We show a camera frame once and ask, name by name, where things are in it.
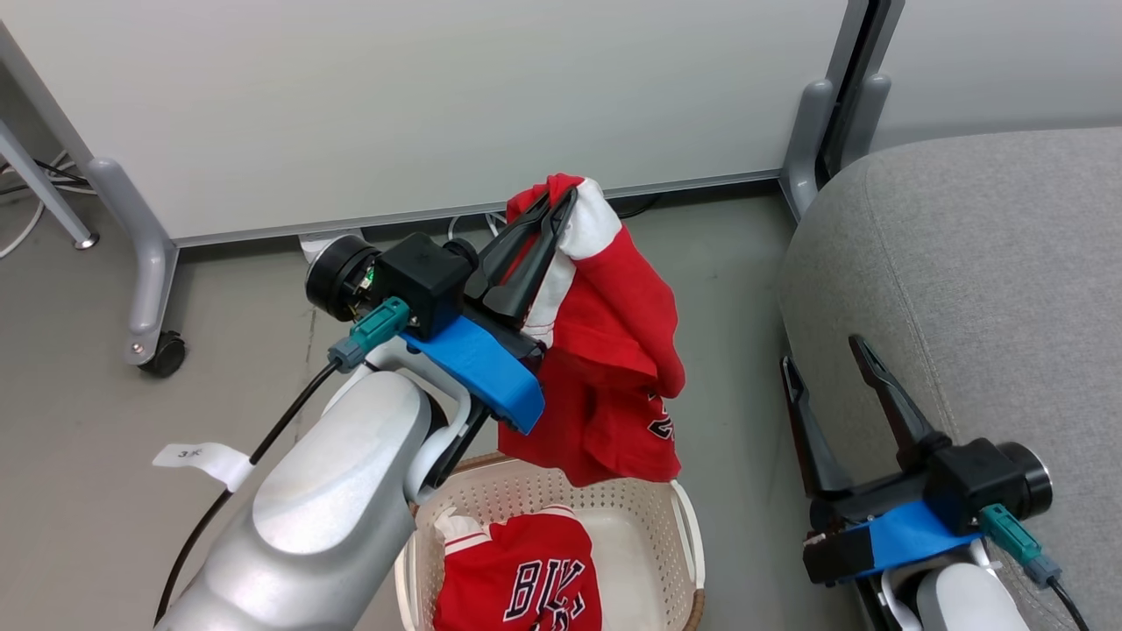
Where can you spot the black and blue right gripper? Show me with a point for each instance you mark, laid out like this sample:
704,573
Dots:
964,482

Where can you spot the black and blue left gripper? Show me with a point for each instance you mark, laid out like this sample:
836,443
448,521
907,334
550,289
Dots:
429,280

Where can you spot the red shirt with white sleeve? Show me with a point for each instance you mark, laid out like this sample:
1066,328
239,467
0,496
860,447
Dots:
614,350

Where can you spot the red Bulls jersey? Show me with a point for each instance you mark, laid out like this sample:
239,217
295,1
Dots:
517,578

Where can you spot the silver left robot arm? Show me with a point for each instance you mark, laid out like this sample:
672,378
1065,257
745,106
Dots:
333,491

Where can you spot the cream plastic laundry basket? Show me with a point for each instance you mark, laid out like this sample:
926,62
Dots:
635,543

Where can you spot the wide white partition panel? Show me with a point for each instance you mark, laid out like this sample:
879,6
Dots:
438,88

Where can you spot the white power strip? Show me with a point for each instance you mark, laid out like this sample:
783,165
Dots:
320,244

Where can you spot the grey fabric sofa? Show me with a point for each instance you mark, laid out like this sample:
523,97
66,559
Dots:
1008,263

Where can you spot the grey partition foot with caster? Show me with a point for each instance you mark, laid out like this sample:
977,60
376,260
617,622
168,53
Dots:
145,254

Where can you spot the narrow white partition panel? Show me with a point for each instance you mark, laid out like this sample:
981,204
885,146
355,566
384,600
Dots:
999,61

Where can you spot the grey metal table leg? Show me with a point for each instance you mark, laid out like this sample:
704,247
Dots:
44,188

